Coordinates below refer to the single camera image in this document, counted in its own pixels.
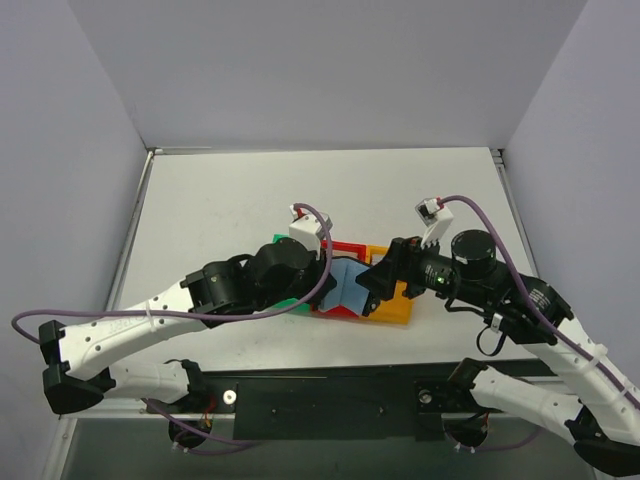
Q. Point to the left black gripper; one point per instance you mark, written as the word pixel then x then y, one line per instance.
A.
pixel 324 282

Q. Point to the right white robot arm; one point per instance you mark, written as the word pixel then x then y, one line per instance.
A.
pixel 598 418

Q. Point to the green plastic bin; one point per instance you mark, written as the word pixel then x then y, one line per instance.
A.
pixel 302 309

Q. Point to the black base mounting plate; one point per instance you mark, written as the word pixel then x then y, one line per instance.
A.
pixel 336 403

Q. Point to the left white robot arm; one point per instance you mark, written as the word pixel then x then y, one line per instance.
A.
pixel 90 362

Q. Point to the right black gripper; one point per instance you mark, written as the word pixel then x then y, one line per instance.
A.
pixel 400 265

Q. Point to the black card holder wallet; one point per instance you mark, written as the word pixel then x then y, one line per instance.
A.
pixel 347 293

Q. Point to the yellow plastic bin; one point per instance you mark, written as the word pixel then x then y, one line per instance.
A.
pixel 396 311

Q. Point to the aluminium frame rail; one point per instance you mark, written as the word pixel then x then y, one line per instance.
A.
pixel 134 409

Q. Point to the red plastic bin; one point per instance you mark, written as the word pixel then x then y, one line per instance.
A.
pixel 342 249

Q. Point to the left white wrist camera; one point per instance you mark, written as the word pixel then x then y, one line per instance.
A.
pixel 306 229

